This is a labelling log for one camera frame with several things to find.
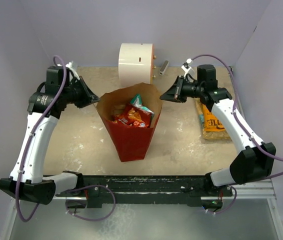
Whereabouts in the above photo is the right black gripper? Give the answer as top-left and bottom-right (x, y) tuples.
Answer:
(159, 75), (204, 104)

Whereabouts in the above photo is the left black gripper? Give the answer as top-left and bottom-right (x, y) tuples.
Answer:
(62, 75), (100, 109)

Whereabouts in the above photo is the teal white snack bag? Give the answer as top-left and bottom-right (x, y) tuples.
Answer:
(127, 94), (155, 128)

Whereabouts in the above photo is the red doritos bag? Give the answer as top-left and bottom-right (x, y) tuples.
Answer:
(113, 104), (151, 128)

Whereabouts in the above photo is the orange kettle chips bag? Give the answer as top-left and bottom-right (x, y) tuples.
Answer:
(202, 105), (226, 132)

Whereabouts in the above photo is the red paper bag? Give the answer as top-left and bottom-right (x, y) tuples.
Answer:
(96, 82), (163, 162)

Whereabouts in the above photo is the tan snack bag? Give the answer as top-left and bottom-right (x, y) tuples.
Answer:
(194, 99), (231, 140)

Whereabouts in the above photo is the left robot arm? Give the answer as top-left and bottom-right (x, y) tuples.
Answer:
(0, 66), (100, 205)

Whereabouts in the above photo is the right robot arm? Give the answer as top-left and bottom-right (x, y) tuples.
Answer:
(160, 64), (276, 196)

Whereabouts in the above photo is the small grey white device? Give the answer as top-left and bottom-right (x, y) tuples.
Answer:
(159, 60), (169, 76)

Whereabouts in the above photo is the white cylinder appliance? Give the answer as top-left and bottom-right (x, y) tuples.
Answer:
(118, 43), (156, 88)

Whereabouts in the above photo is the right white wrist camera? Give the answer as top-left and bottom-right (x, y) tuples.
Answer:
(181, 58), (195, 77)

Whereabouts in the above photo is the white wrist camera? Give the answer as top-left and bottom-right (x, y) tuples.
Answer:
(181, 58), (195, 77)
(66, 60), (78, 75)

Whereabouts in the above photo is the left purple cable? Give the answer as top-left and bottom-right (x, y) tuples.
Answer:
(15, 55), (69, 223)

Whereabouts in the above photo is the purple cable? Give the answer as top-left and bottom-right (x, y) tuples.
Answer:
(15, 55), (69, 223)
(191, 54), (283, 216)

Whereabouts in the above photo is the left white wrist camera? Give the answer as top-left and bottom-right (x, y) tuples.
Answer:
(66, 60), (78, 75)

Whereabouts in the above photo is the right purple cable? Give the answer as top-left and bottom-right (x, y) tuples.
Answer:
(191, 54), (283, 216)

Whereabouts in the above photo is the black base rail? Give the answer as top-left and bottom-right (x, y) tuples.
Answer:
(59, 175), (233, 209)

